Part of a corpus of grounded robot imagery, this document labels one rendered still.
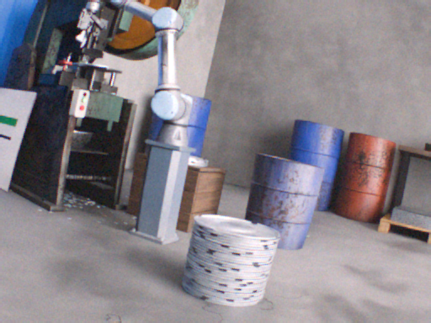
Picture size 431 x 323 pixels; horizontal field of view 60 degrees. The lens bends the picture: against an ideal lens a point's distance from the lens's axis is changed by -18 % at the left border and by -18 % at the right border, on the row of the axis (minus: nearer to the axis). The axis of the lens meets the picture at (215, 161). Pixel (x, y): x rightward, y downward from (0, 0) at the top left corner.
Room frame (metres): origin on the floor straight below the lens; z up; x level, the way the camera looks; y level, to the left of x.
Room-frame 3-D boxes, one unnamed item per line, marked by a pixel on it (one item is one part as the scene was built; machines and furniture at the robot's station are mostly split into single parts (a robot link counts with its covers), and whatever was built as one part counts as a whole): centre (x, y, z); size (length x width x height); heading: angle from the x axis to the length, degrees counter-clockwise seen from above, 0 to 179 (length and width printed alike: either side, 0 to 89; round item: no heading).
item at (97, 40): (2.40, 0.85, 1.04); 0.17 x 0.15 x 0.30; 61
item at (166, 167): (2.07, 0.22, 0.23); 0.19 x 0.19 x 0.45; 71
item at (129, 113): (2.73, 0.89, 0.45); 0.92 x 0.12 x 0.90; 61
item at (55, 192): (2.26, 1.14, 0.45); 0.92 x 0.12 x 0.90; 61
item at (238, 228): (1.46, -0.11, 0.25); 0.29 x 0.29 x 0.01
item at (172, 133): (2.07, 0.22, 0.50); 0.15 x 0.15 x 0.10
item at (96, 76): (2.34, 0.74, 0.72); 0.25 x 0.14 x 0.14; 61
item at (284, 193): (2.53, -0.42, 0.24); 0.42 x 0.42 x 0.48
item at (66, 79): (2.04, 0.84, 0.62); 0.10 x 0.06 x 0.20; 151
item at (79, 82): (2.42, 0.89, 0.68); 0.45 x 0.30 x 0.06; 151
